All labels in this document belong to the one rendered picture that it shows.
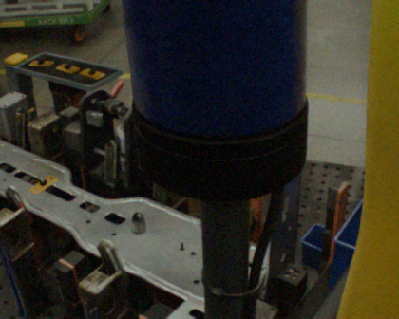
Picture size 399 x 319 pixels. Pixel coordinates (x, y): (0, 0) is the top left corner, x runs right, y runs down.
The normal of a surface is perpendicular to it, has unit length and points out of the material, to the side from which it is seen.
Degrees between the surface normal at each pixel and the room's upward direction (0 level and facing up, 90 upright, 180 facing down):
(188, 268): 0
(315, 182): 0
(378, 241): 89
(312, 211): 0
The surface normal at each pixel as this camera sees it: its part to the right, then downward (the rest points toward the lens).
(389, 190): -0.68, 0.49
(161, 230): -0.09, -0.80
